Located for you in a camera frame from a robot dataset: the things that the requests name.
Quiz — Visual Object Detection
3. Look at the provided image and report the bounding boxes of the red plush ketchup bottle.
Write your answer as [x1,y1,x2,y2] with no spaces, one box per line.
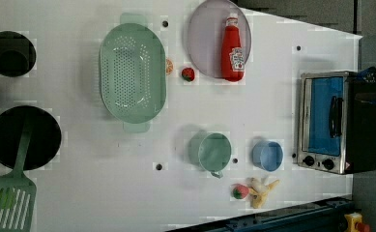
[220,14,245,82]

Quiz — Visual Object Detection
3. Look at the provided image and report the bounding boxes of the lilac round plate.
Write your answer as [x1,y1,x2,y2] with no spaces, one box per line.
[187,0,251,78]

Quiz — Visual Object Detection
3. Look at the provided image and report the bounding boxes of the green mug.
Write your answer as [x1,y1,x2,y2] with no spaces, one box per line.
[188,130,232,179]

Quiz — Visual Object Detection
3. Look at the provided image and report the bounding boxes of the red strawberry toy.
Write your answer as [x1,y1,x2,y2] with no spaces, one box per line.
[182,68,195,82]

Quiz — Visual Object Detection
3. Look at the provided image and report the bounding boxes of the orange slice toy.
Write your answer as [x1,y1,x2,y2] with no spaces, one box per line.
[165,58,174,75]

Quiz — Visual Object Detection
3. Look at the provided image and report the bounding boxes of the green perforated colander basket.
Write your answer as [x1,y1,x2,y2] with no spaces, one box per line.
[99,13,166,133]

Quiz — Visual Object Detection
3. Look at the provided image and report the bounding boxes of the pink strawberry toy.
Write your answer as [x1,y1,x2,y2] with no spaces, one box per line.
[232,184,249,199]

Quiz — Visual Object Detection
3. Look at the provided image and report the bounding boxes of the yellow plush toy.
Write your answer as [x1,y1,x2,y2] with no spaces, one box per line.
[248,178,279,209]

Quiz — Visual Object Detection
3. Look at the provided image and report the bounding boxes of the silver black toaster oven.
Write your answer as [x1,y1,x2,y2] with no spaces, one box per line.
[297,72,376,175]

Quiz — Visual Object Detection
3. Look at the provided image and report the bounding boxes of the black round pan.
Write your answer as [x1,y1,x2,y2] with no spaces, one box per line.
[0,105,62,170]

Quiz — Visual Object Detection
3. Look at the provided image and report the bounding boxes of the black pot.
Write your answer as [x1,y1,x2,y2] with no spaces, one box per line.
[0,31,37,77]

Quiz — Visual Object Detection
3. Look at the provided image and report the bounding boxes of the yellow red emergency button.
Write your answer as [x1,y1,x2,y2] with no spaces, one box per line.
[344,213,371,232]

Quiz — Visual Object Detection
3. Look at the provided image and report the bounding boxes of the green slotted spatula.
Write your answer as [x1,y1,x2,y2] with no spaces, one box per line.
[0,121,37,232]

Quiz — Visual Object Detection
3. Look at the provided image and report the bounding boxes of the blue aluminium frame rail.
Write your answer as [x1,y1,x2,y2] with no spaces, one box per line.
[166,197,356,232]

